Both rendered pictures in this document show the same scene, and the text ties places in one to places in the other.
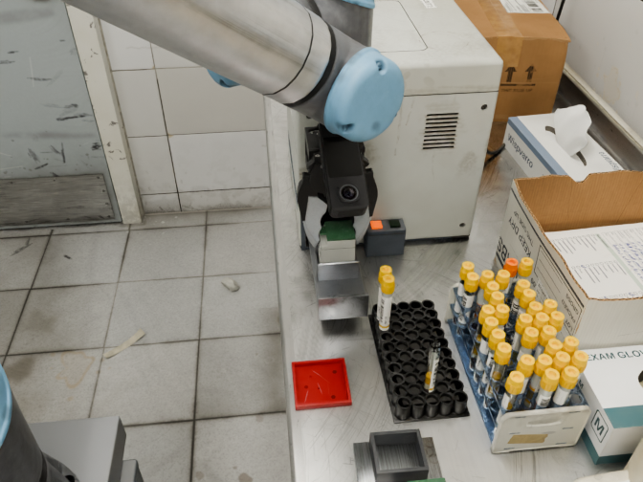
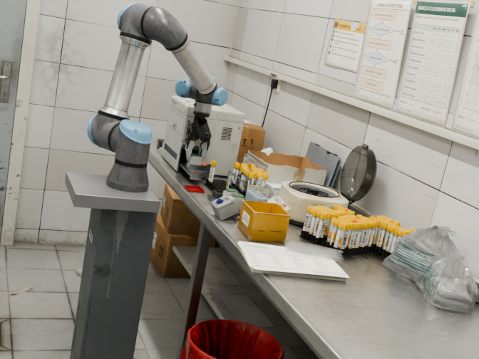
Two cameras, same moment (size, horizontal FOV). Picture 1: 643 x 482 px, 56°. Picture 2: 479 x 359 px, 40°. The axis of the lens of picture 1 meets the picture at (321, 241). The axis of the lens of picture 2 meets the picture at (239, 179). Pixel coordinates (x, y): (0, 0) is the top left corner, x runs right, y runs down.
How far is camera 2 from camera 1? 2.10 m
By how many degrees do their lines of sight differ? 31
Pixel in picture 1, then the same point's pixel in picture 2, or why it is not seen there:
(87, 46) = (19, 129)
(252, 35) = (205, 76)
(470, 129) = (235, 134)
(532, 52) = (252, 133)
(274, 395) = not seen: hidden behind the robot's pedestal
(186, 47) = (195, 75)
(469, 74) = (235, 116)
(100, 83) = (18, 151)
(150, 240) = (21, 253)
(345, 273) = (197, 169)
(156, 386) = (46, 306)
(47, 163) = not seen: outside the picture
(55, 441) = not seen: hidden behind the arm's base
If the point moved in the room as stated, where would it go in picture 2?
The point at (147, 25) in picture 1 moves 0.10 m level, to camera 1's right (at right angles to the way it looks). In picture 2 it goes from (192, 69) to (218, 73)
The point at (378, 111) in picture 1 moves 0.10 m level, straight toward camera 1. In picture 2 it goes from (223, 99) to (226, 102)
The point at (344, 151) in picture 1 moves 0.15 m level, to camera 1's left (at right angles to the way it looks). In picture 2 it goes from (204, 124) to (169, 119)
